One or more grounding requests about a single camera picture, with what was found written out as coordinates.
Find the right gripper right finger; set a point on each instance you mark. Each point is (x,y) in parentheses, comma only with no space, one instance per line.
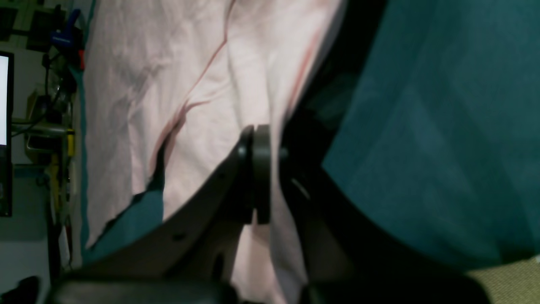
(348,258)

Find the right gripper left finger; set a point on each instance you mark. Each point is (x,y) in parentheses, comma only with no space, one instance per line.
(200,240)

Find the pink T-shirt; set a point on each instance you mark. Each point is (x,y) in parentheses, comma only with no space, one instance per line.
(189,75)

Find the teal table cloth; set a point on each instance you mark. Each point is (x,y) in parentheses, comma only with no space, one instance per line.
(440,145)

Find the blue clamp top right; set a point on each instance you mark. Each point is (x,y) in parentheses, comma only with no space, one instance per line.
(70,41)

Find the computer monitor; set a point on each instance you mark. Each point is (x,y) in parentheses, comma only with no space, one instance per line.
(7,61)

